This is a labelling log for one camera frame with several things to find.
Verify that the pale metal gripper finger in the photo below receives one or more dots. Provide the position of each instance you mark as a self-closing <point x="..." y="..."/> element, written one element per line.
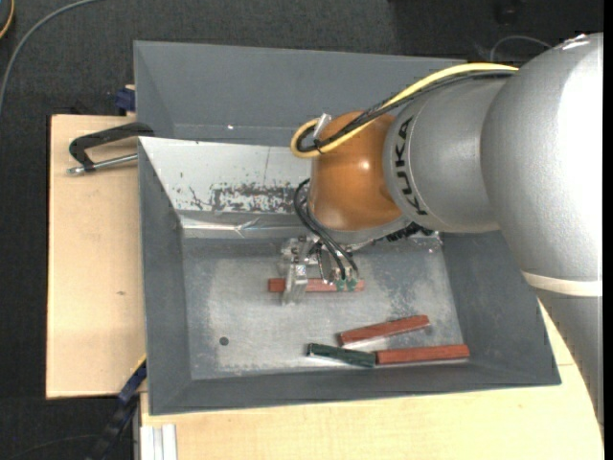
<point x="295" y="285"/>
<point x="287" y="253"/>

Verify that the red-brown flat block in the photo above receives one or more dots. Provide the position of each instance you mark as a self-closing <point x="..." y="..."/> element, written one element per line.
<point x="421" y="354"/>
<point x="318" y="285"/>
<point x="383" y="328"/>

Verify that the grey metal bin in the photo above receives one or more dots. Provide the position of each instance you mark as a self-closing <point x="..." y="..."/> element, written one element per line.
<point x="239" y="314"/>

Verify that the dark green flat block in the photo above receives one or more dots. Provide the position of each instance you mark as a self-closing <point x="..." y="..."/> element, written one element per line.
<point x="340" y="355"/>

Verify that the brown cardboard board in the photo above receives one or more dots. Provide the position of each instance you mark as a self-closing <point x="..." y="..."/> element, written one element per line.
<point x="91" y="266"/>

